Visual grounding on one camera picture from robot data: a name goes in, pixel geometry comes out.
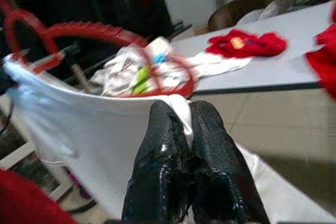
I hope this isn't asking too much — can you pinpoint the brown armchair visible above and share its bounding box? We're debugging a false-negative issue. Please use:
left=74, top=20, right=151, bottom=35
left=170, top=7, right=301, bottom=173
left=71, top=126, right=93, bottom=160
left=207, top=0, right=278, bottom=33

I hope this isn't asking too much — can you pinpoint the red plastic clothes hanger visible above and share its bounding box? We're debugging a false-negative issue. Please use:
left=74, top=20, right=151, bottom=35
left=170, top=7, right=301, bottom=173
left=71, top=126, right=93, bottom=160
left=4, top=8, right=197, bottom=97

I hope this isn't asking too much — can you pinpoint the red polo shirt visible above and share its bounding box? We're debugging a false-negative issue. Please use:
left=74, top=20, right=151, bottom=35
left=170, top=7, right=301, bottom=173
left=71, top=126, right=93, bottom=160
left=304, top=23, right=336, bottom=101

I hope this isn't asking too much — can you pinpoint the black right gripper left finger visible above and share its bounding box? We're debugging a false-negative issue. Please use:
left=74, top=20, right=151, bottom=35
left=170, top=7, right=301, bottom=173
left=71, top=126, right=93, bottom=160
left=122, top=101, right=195, bottom=224

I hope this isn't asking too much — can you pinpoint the white shirt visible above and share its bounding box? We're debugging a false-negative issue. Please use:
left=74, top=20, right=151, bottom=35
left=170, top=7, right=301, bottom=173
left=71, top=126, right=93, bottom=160
left=4, top=55, right=336, bottom=224

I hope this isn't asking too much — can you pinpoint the small red garment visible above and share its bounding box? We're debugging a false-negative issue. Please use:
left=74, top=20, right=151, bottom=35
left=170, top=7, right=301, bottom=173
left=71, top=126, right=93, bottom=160
left=205, top=28, right=287, bottom=59

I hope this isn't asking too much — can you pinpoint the white garment green print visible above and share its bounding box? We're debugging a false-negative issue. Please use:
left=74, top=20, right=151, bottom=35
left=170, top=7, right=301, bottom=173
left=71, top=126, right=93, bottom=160
left=90, top=37, right=196, bottom=98

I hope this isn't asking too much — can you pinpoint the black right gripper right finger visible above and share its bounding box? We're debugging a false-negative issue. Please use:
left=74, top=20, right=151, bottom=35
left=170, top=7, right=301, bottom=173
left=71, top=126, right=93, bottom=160
left=189, top=100, right=271, bottom=224

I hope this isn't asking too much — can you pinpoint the plain white cloth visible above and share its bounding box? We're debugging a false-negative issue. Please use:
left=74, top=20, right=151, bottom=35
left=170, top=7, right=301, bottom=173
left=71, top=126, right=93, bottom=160
left=181, top=50, right=253, bottom=79

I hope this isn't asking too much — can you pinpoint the red t-shirt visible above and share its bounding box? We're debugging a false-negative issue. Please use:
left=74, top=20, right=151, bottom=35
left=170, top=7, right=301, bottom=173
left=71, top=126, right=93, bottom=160
left=0, top=168, right=78, bottom=224

